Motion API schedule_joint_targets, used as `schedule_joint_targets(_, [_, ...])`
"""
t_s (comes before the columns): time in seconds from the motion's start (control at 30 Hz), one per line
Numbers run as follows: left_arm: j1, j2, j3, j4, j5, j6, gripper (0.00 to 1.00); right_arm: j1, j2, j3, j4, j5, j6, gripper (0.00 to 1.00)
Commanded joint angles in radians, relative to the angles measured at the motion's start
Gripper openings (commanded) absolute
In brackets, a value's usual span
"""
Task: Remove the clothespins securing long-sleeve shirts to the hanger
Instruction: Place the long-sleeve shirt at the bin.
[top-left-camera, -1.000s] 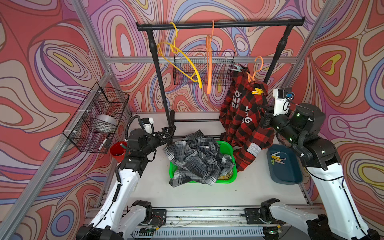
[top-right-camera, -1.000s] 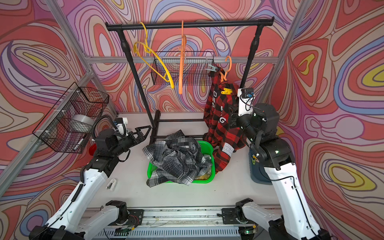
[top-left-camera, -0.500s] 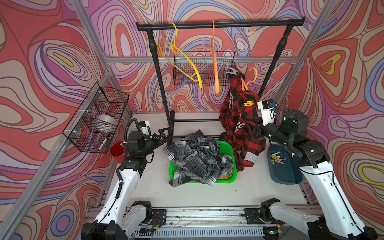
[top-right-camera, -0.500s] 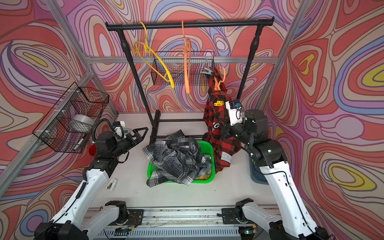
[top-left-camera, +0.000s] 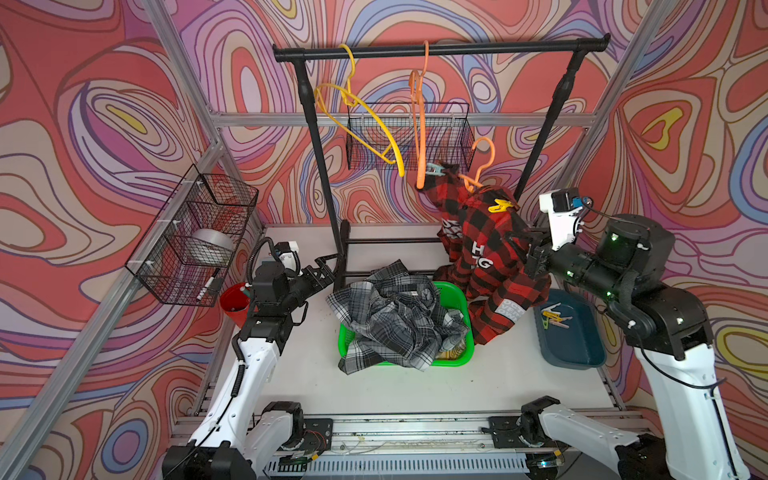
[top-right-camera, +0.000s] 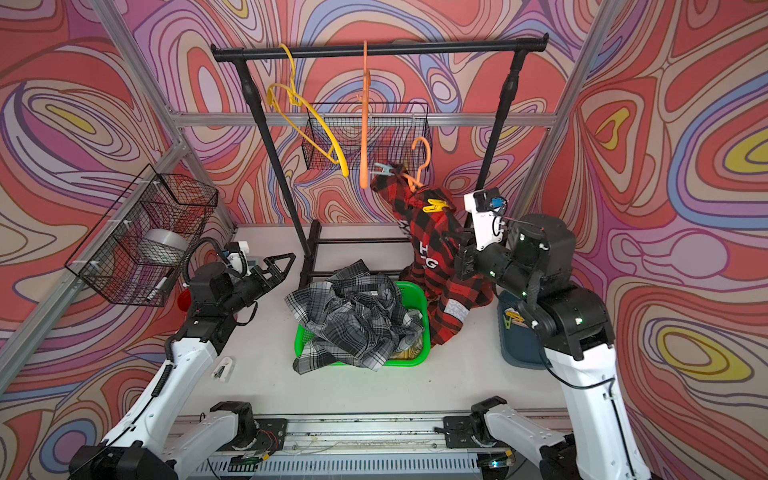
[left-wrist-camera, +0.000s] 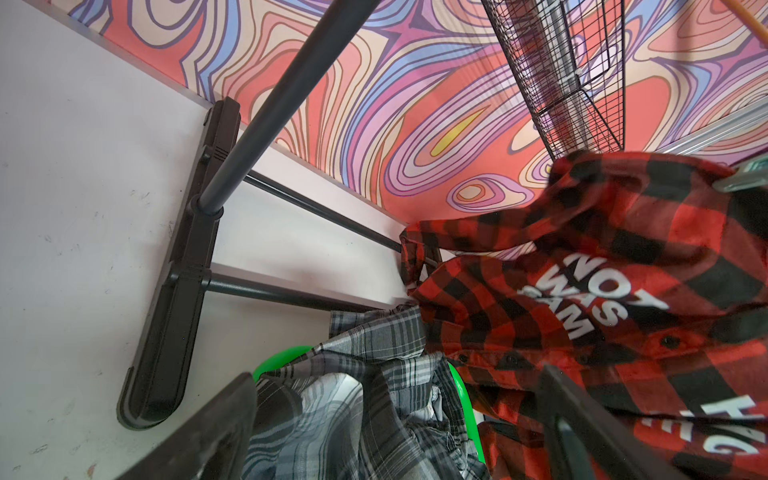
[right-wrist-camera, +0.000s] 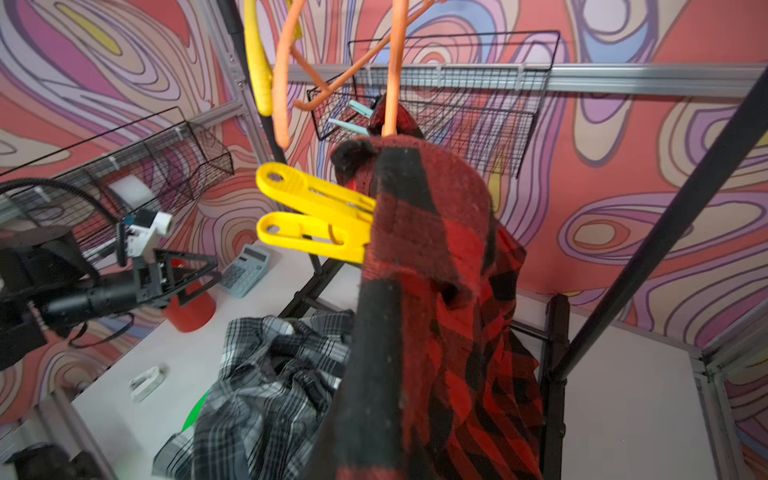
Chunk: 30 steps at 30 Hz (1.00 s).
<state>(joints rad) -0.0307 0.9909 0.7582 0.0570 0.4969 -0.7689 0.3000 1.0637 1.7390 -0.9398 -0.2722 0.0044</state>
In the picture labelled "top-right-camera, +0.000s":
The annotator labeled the dark teal bin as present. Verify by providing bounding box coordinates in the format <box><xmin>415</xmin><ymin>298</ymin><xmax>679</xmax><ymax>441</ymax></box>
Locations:
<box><xmin>497</xmin><ymin>291</ymin><xmax>545</xmax><ymax>370</ymax></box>

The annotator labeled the yellow plastic hanger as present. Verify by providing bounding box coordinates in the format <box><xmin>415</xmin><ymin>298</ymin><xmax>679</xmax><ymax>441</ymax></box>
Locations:
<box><xmin>265</xmin><ymin>43</ymin><xmax>351</xmax><ymax>179</ymax></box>

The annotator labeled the black clothes rack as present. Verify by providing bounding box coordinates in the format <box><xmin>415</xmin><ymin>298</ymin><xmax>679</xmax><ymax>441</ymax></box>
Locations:
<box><xmin>210</xmin><ymin>33</ymin><xmax>550</xmax><ymax>286</ymax></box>

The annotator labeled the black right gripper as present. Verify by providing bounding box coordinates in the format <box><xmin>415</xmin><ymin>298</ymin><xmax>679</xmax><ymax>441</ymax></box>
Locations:
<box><xmin>442</xmin><ymin>226</ymin><xmax>537</xmax><ymax>300</ymax></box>

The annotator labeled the rear black wire basket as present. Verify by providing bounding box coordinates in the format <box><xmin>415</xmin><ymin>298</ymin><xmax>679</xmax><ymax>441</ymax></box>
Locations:
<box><xmin>301</xmin><ymin>100</ymin><xmax>432</xmax><ymax>173</ymax></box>

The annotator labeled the grey plaid long-sleeve shirt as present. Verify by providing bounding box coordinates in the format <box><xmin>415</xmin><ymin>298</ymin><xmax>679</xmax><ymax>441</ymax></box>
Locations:
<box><xmin>284</xmin><ymin>259</ymin><xmax>426</xmax><ymax>376</ymax></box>

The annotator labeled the grey tape roll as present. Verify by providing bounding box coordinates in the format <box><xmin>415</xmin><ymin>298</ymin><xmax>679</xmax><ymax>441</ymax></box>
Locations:
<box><xmin>138</xmin><ymin>229</ymin><xmax>189</xmax><ymax>267</ymax></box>

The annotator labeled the orange hanger with grey shirt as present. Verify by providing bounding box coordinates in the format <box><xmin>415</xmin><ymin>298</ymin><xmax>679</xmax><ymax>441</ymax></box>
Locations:
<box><xmin>359</xmin><ymin>41</ymin><xmax>371</xmax><ymax>190</ymax></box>

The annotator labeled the red plastic cup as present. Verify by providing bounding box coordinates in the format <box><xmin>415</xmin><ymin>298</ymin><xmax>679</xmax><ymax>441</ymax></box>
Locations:
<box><xmin>176</xmin><ymin>289</ymin><xmax>192</xmax><ymax>312</ymax></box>

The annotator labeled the orange hanger with red shirt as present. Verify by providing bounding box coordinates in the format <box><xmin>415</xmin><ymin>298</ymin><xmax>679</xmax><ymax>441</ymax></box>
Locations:
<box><xmin>402</xmin><ymin>136</ymin><xmax>432</xmax><ymax>192</ymax></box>

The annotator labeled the red plaid long-sleeve shirt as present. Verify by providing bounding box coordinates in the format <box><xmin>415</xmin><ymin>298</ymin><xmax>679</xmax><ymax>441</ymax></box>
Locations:
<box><xmin>372</xmin><ymin>176</ymin><xmax>493</xmax><ymax>346</ymax></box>

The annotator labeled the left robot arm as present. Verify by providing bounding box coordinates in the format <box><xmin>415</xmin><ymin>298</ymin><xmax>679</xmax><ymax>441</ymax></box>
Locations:
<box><xmin>68</xmin><ymin>237</ymin><xmax>296</xmax><ymax>479</ymax></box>

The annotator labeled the green plastic basket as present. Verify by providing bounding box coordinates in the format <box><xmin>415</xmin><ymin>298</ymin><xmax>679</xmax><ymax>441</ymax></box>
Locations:
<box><xmin>293</xmin><ymin>280</ymin><xmax>432</xmax><ymax>368</ymax></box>

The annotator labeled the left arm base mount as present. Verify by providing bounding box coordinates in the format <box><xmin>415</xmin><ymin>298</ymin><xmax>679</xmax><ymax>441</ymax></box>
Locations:
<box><xmin>225</xmin><ymin>418</ymin><xmax>288</xmax><ymax>453</ymax></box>

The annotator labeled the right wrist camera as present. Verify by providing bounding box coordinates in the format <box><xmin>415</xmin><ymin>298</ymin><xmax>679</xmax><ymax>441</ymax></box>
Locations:
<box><xmin>464</xmin><ymin>187</ymin><xmax>507</xmax><ymax>251</ymax></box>

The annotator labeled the teal clothespin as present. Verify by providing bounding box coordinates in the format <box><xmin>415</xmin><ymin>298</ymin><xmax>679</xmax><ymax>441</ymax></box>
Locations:
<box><xmin>369</xmin><ymin>162</ymin><xmax>401</xmax><ymax>177</ymax></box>

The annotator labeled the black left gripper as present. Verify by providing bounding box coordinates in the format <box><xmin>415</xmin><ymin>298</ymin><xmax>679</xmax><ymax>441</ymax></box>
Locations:
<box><xmin>219</xmin><ymin>255</ymin><xmax>292</xmax><ymax>319</ymax></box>

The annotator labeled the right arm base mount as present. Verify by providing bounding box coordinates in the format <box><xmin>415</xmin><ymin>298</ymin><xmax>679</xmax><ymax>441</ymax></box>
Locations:
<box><xmin>434</xmin><ymin>414</ymin><xmax>510</xmax><ymax>449</ymax></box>

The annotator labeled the yellow plaid long-sleeve shirt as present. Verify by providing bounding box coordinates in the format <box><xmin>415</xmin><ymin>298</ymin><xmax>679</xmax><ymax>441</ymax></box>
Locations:
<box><xmin>392</xmin><ymin>345</ymin><xmax>423</xmax><ymax>361</ymax></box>

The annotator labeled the black wire basket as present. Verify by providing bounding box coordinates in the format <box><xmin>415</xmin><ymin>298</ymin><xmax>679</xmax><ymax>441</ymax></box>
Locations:
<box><xmin>65</xmin><ymin>166</ymin><xmax>218</xmax><ymax>307</ymax></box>
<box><xmin>301</xmin><ymin>100</ymin><xmax>432</xmax><ymax>173</ymax></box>

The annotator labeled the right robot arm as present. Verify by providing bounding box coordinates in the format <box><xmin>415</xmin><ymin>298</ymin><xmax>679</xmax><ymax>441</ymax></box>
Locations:
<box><xmin>458</xmin><ymin>211</ymin><xmax>652</xmax><ymax>479</ymax></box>

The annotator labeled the white clothespin on table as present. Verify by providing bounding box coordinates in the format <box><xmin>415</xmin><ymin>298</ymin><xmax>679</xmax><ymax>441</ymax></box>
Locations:
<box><xmin>211</xmin><ymin>357</ymin><xmax>235</xmax><ymax>383</ymax></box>

